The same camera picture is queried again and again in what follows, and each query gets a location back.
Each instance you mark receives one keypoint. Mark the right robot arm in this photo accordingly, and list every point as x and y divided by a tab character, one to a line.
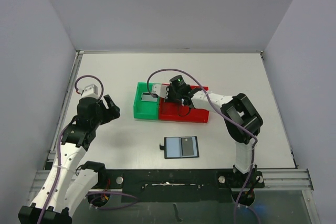
241	118

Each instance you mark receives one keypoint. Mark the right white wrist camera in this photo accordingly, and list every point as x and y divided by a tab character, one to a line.
160	90

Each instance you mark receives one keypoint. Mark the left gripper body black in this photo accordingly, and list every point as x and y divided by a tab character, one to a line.
97	121

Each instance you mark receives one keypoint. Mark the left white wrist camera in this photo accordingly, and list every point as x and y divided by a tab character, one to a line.
90	91

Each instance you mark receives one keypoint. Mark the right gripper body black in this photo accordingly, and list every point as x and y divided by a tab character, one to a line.
170	94

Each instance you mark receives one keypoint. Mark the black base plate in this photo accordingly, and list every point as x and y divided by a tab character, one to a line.
183	185

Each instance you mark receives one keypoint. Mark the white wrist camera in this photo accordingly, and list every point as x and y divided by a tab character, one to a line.
90	91
160	90

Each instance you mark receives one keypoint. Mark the black leather card holder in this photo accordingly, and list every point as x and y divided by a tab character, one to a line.
180	147

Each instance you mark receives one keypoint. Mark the green plastic bin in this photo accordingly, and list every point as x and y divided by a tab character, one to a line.
145	106

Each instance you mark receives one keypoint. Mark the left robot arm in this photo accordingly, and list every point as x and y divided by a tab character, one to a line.
69	181

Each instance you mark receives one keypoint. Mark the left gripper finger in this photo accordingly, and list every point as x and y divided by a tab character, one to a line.
101	109
112	112

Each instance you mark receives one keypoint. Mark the red plastic bin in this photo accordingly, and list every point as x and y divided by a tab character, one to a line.
193	115
169	111

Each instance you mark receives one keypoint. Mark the dark credit card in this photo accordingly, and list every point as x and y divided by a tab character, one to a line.
146	97

